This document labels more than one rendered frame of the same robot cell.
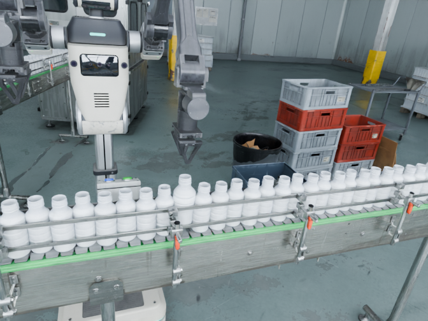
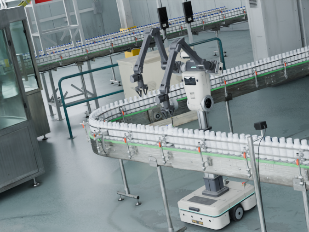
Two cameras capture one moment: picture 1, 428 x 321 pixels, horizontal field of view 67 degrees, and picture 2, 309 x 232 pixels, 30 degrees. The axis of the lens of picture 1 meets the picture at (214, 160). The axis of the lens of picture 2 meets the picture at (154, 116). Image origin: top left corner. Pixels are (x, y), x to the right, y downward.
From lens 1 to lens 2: 4.50 m
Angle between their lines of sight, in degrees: 66
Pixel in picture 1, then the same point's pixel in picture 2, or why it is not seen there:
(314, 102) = not seen: outside the picture
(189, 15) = (166, 71)
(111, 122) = (197, 105)
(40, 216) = (138, 130)
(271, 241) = (197, 158)
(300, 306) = not seen: outside the picture
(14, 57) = (139, 84)
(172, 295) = (248, 223)
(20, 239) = (134, 136)
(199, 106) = (157, 100)
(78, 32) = (187, 66)
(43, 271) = (138, 147)
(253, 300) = not seen: outside the picture
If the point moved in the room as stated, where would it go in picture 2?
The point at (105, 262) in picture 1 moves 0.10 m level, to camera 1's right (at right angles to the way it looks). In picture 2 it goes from (151, 149) to (155, 152)
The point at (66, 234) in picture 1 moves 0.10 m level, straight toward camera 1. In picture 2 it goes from (143, 137) to (136, 141)
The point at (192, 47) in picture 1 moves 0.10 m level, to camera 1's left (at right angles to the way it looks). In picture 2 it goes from (163, 81) to (158, 80)
